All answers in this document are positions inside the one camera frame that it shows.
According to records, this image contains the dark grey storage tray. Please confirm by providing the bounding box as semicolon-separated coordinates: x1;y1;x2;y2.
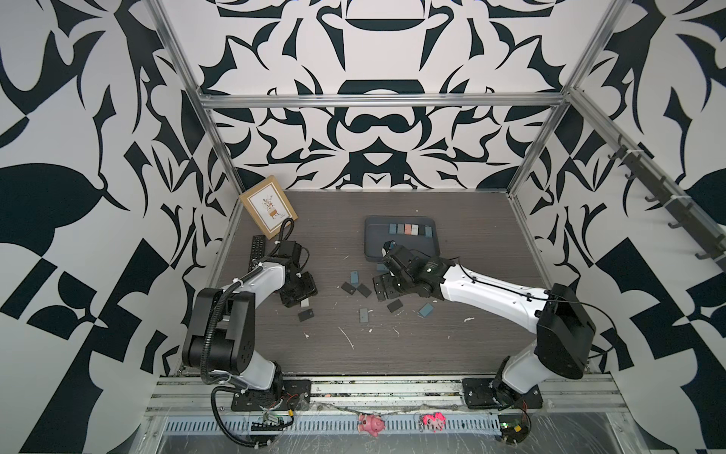
364;216;441;263

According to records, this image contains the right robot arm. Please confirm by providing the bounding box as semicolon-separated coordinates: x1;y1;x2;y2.
374;241;596;398

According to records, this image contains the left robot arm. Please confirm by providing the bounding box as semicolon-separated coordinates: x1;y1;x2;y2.
181;240;317;400

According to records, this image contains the black eraser lower left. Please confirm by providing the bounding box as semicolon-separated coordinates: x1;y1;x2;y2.
298;308;315;323

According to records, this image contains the black eraser lower centre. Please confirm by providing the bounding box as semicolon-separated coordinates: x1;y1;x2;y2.
387;299;404;314

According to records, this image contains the black eraser right pair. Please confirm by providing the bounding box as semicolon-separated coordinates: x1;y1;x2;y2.
357;284;372;298

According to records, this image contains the black eraser pair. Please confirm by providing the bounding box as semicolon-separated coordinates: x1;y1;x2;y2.
357;284;372;298
340;282;357;295

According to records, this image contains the black eraser left pair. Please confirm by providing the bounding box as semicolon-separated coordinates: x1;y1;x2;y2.
340;282;357;295

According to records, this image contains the black remote control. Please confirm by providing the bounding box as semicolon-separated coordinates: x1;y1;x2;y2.
248;235;268;272

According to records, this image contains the small circuit board left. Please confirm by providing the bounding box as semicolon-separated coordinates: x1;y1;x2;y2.
250;410;295;432

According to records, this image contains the small circuit board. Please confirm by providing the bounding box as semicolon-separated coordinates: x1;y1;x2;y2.
499;420;531;446
250;410;295;432

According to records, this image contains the pink toy right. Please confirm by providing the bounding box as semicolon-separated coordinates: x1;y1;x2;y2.
420;412;446;433

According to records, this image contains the pink toy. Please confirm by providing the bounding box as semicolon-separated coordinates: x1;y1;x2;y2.
357;414;386;437
420;412;446;433

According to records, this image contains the pink toy left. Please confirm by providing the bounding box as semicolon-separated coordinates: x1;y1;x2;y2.
357;414;386;437

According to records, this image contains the small circuit board right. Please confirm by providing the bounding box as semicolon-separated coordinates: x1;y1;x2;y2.
499;420;531;446

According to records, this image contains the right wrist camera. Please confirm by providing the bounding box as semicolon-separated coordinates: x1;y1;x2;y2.
382;240;401;261

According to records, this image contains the wooden picture frame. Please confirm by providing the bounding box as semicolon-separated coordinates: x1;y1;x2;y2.
239;176;298;239

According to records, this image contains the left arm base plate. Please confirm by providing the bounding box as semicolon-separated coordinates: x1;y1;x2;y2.
231;378;312;412

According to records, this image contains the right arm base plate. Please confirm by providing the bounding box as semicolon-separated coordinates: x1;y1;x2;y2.
461;378;544;410

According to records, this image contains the white slotted cable duct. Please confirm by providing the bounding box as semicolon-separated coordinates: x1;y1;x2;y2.
164;412;500;436

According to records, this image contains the black wall hook rail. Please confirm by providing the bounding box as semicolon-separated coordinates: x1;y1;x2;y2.
608;134;725;272

